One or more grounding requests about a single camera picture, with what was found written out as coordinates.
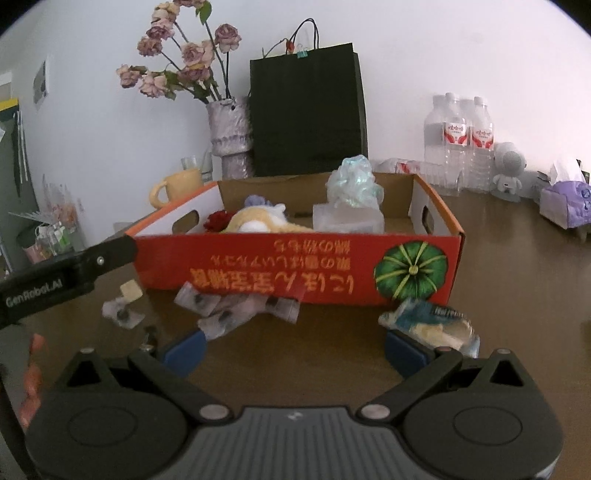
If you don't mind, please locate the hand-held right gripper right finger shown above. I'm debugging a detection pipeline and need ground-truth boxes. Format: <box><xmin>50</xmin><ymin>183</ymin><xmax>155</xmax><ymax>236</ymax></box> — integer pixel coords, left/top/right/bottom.
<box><xmin>358</xmin><ymin>330</ymin><xmax>532</xmax><ymax>422</ymax></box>

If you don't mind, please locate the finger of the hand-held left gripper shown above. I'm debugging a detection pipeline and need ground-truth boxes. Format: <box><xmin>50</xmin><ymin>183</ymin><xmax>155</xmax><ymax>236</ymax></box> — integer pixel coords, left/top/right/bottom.
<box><xmin>83</xmin><ymin>235</ymin><xmax>138</xmax><ymax>280</ymax></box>

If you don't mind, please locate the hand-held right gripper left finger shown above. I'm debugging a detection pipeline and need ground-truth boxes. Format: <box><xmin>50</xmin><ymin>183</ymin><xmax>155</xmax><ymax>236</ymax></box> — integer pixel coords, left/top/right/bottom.
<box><xmin>60</xmin><ymin>330</ymin><xmax>234</xmax><ymax>423</ymax></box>

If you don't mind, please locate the blue and yellow snack packet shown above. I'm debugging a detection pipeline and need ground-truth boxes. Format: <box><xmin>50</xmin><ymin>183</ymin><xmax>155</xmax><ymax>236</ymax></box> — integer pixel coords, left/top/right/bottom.
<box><xmin>379</xmin><ymin>298</ymin><xmax>481</xmax><ymax>358</ymax></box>

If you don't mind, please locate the red fabric flower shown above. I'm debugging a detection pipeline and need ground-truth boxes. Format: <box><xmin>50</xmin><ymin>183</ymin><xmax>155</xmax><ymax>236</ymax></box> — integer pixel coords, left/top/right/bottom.
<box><xmin>203</xmin><ymin>210</ymin><xmax>237</xmax><ymax>233</ymax></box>

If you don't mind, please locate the red cardboard box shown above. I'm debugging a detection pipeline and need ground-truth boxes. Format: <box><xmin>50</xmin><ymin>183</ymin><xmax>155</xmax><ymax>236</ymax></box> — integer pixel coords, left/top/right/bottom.
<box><xmin>126</xmin><ymin>172</ymin><xmax>466</xmax><ymax>308</ymax></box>

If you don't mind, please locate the white and yellow plush toy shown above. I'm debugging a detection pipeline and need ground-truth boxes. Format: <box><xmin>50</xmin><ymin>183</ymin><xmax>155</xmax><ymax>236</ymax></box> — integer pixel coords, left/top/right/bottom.
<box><xmin>221</xmin><ymin>205</ymin><xmax>317</xmax><ymax>234</ymax></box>

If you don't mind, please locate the translucent plastic box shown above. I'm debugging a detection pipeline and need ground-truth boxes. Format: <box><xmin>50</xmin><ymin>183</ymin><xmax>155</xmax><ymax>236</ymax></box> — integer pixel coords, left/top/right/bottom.
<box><xmin>312</xmin><ymin>202</ymin><xmax>385</xmax><ymax>234</ymax></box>

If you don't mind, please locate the clear plastic bag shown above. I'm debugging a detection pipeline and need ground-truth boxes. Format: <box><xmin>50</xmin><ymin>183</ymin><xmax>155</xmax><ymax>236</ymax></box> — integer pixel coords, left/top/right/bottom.
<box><xmin>325</xmin><ymin>156</ymin><xmax>385</xmax><ymax>210</ymax></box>

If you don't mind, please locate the person's left hand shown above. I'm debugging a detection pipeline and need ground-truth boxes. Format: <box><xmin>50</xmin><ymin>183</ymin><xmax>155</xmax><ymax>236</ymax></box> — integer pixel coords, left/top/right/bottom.
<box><xmin>21</xmin><ymin>333</ymin><xmax>47</xmax><ymax>428</ymax></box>

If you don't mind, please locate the yellow mug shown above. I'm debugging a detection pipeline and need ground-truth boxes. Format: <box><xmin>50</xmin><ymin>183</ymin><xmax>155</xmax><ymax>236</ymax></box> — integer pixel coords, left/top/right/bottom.
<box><xmin>148</xmin><ymin>168</ymin><xmax>205</xmax><ymax>209</ymax></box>

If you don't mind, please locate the clear glass cup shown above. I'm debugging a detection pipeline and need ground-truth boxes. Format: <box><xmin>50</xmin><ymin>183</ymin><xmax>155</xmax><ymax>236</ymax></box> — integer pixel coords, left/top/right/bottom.
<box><xmin>180</xmin><ymin>156</ymin><xmax>214</xmax><ymax>182</ymax></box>

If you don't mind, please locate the silver textured vase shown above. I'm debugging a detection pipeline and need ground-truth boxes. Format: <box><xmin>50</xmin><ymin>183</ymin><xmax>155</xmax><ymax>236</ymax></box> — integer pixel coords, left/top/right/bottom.
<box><xmin>205</xmin><ymin>97</ymin><xmax>256</xmax><ymax>181</ymax></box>

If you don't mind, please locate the small white robot toy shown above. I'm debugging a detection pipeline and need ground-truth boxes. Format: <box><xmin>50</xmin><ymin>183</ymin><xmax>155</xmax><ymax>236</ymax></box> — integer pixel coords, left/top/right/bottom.
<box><xmin>491</xmin><ymin>141</ymin><xmax>529</xmax><ymax>201</ymax></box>

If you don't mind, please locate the dried pink rose bouquet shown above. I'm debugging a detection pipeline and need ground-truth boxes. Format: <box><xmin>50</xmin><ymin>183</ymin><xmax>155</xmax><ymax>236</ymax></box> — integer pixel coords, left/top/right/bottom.
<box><xmin>115</xmin><ymin>0</ymin><xmax>242</xmax><ymax>103</ymax></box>

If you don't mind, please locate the purple tissue box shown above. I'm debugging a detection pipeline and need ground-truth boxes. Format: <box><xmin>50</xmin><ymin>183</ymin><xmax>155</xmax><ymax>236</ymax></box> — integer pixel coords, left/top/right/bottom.
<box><xmin>539</xmin><ymin>159</ymin><xmax>591</xmax><ymax>230</ymax></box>

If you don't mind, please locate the dark green paper bag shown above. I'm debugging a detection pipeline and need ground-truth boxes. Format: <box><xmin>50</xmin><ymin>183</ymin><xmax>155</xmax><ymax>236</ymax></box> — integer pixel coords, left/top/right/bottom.
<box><xmin>249</xmin><ymin>18</ymin><xmax>369</xmax><ymax>177</ymax></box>

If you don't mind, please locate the grey wall picture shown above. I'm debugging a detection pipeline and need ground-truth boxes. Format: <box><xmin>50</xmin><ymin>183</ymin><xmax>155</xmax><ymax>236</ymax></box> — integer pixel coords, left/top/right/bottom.
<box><xmin>32</xmin><ymin>58</ymin><xmax>49</xmax><ymax>109</ymax></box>

